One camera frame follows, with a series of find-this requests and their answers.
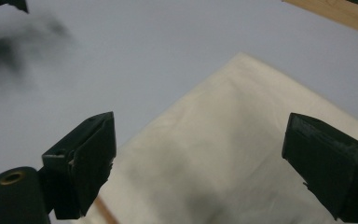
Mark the cream baby bodysuit brown trim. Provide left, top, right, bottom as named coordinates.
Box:
left=73, top=51, right=358, bottom=224

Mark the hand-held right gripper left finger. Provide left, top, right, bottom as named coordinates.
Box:
left=41, top=111, right=117, bottom=220

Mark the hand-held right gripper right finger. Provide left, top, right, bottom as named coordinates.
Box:
left=282, top=112, right=358, bottom=224

